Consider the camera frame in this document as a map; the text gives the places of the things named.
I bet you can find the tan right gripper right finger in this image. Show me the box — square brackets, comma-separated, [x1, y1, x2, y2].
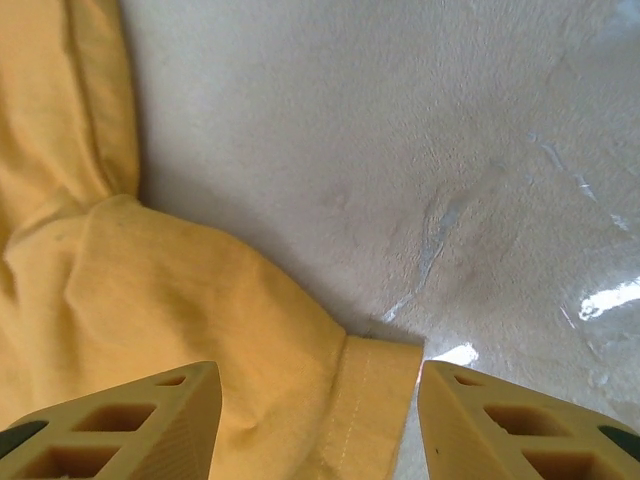
[422, 360, 640, 480]

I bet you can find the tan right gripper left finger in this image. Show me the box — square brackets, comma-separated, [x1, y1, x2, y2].
[0, 360, 224, 480]

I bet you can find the yellow t-shirt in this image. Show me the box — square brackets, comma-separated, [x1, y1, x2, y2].
[0, 0, 425, 480]

